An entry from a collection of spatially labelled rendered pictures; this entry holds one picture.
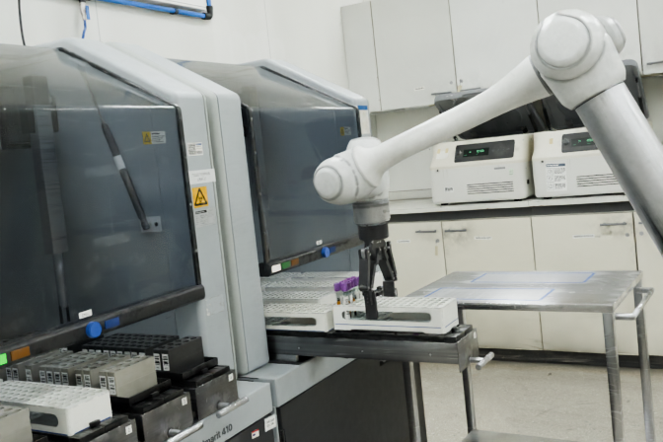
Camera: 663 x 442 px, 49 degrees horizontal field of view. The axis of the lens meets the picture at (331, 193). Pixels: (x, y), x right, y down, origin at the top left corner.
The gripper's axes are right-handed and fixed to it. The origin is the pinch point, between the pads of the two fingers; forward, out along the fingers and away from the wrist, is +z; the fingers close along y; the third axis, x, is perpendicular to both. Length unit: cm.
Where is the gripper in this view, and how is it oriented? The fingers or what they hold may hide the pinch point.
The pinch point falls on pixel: (381, 304)
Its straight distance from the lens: 182.2
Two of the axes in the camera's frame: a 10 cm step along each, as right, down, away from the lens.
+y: 5.0, -1.0, 8.6
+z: 1.1, 9.9, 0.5
